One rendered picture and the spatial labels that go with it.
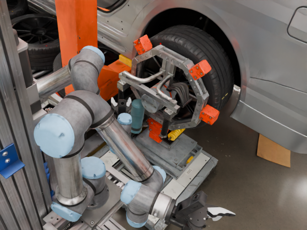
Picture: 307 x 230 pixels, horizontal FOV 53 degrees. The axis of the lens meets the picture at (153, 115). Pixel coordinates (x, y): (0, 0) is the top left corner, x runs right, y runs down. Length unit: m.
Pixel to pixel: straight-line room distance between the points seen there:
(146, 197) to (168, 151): 1.46
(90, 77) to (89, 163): 0.35
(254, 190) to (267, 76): 1.19
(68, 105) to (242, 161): 2.13
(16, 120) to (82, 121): 0.23
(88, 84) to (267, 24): 0.93
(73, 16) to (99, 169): 0.85
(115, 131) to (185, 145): 1.52
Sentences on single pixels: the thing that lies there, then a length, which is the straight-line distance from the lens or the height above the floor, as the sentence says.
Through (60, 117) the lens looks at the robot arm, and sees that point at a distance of 0.87.
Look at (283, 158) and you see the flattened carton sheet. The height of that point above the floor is 0.01.
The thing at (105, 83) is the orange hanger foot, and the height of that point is 0.68.
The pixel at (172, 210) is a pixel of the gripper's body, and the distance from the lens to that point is 0.98.
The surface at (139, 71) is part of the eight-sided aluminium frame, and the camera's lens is 2.04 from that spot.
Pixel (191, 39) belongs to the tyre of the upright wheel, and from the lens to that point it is 1.83.
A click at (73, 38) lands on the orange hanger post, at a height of 1.14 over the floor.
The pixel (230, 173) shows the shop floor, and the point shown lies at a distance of 2.71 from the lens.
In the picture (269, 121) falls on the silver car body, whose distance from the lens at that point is 1.93.
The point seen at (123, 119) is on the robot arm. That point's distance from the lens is 1.56.
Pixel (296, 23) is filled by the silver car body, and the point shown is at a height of 1.46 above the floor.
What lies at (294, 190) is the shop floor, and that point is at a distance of 2.87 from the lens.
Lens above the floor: 2.09
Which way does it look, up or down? 45 degrees down
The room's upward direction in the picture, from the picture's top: 10 degrees clockwise
